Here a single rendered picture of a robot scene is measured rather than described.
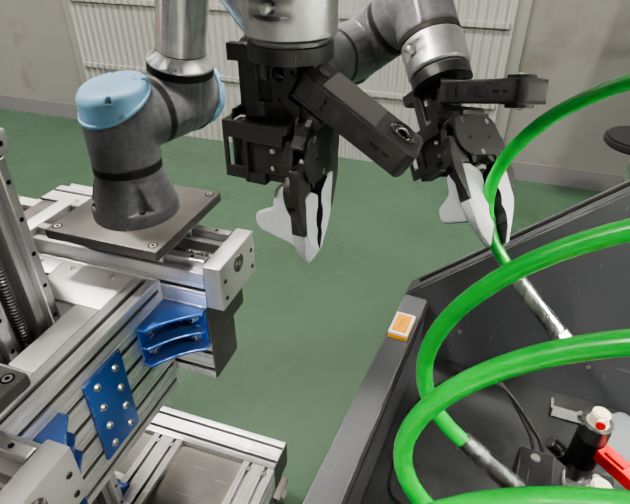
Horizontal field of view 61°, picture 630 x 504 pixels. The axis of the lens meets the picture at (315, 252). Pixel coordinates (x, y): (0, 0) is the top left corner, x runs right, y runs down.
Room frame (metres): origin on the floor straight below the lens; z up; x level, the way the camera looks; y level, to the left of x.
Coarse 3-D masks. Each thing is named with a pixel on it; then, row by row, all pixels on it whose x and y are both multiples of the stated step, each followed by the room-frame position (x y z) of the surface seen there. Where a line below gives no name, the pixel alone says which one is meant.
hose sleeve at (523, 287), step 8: (520, 280) 0.47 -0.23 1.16; (528, 280) 0.47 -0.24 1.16; (520, 288) 0.47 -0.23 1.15; (528, 288) 0.46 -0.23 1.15; (520, 296) 0.46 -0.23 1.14; (528, 296) 0.46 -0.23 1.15; (536, 296) 0.46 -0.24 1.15; (528, 304) 0.46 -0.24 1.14; (536, 304) 0.45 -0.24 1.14; (544, 304) 0.45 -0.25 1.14; (536, 312) 0.45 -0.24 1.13; (544, 312) 0.44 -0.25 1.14; (552, 312) 0.45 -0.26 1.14; (544, 320) 0.44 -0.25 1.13; (552, 320) 0.44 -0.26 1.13; (544, 328) 0.44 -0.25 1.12; (552, 328) 0.43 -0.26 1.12; (560, 328) 0.43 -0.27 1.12
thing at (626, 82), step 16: (608, 80) 0.45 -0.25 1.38; (624, 80) 0.44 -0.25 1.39; (576, 96) 0.47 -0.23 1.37; (592, 96) 0.45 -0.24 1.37; (608, 96) 0.45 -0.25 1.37; (560, 112) 0.47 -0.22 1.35; (528, 128) 0.49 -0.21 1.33; (544, 128) 0.48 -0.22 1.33; (512, 144) 0.50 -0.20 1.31; (496, 160) 0.51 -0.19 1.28; (512, 160) 0.50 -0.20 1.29; (496, 176) 0.51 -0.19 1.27; (496, 240) 0.50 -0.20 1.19; (496, 256) 0.49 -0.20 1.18
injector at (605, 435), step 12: (576, 432) 0.33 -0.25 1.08; (588, 432) 0.32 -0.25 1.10; (600, 432) 0.31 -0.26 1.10; (612, 432) 0.32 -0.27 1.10; (552, 444) 0.33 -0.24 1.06; (564, 444) 0.34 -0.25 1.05; (576, 444) 0.32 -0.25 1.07; (588, 444) 0.32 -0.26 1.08; (600, 444) 0.31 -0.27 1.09; (564, 456) 0.33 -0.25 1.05; (576, 456) 0.32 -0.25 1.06; (588, 456) 0.31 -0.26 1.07; (576, 468) 0.32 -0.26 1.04; (588, 468) 0.31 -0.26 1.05; (576, 480) 0.32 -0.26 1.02
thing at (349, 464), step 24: (408, 312) 0.66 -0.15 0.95; (384, 360) 0.56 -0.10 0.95; (408, 360) 0.60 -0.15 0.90; (384, 384) 0.51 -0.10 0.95; (360, 408) 0.47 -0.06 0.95; (384, 408) 0.47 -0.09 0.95; (360, 432) 0.43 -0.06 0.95; (384, 432) 0.50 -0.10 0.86; (336, 456) 0.40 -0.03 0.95; (360, 456) 0.40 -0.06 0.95; (336, 480) 0.37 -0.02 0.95; (360, 480) 0.40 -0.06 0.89
